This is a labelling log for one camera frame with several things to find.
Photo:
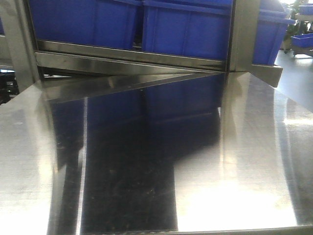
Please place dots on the blue bin behind centre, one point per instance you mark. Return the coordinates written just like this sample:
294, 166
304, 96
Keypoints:
192, 28

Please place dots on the blue bin behind left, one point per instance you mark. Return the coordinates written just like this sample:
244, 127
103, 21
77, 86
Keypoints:
105, 23

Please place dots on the blue bin far right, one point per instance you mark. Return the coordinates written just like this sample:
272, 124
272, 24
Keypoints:
271, 29

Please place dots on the small distant blue bin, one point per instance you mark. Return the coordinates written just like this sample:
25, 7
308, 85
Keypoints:
305, 40

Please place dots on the steel shelf frame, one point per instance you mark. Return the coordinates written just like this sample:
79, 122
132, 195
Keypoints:
29, 58

